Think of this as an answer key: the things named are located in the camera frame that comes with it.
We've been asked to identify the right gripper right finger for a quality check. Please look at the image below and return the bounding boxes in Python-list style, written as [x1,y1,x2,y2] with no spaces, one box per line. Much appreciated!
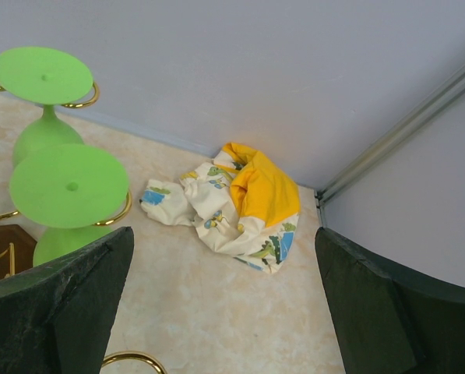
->
[315,228,465,373]

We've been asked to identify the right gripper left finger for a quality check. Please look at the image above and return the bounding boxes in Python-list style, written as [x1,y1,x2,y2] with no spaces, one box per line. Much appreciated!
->
[0,227,134,373]

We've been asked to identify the gold wire wine glass rack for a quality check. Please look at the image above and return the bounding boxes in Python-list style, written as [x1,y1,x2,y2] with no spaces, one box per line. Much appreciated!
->
[0,82,167,373]

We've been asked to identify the green wine glass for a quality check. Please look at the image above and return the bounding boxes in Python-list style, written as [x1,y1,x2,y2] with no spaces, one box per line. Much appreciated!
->
[9,144,132,266]
[0,46,100,166]

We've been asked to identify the crumpled floral yellow cloth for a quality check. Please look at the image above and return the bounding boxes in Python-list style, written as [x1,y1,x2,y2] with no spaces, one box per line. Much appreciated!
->
[139,143,301,274]

